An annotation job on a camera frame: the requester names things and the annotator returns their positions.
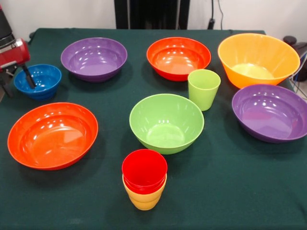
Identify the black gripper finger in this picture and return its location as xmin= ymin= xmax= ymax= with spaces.
xmin=21 ymin=63 xmax=37 ymax=89
xmin=0 ymin=76 xmax=14 ymax=98

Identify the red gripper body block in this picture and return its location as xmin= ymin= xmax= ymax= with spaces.
xmin=0 ymin=38 xmax=31 ymax=72

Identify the small blue plastic bowl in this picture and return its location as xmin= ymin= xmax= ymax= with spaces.
xmin=13 ymin=64 xmax=62 ymax=101

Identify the green plastic bowl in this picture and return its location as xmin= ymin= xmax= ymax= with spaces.
xmin=129 ymin=93 xmax=205 ymax=155

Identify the red plastic cup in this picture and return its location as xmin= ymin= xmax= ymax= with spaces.
xmin=121 ymin=149 xmax=168 ymax=194

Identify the yellow plastic cup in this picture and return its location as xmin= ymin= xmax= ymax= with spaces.
xmin=122 ymin=173 xmax=167 ymax=211

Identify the purple plastic bowl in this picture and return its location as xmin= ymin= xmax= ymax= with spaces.
xmin=60 ymin=37 xmax=128 ymax=83
xmin=232 ymin=84 xmax=307 ymax=144

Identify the orange-red plastic bowl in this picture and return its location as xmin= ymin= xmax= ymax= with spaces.
xmin=7 ymin=102 xmax=99 ymax=171
xmin=146 ymin=36 xmax=212 ymax=82

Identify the green plastic cup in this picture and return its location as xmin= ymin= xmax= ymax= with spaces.
xmin=188 ymin=69 xmax=222 ymax=112

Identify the dark green tablecloth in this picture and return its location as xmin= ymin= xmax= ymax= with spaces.
xmin=0 ymin=28 xmax=307 ymax=230

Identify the large orange plastic bowl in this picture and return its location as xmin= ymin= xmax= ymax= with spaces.
xmin=217 ymin=33 xmax=301 ymax=89

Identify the black chair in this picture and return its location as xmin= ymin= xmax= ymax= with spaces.
xmin=283 ymin=35 xmax=307 ymax=57

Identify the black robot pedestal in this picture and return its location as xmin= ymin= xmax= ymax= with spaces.
xmin=114 ymin=0 xmax=190 ymax=30

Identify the black wall cable plug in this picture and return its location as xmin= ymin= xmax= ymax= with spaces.
xmin=207 ymin=0 xmax=224 ymax=31

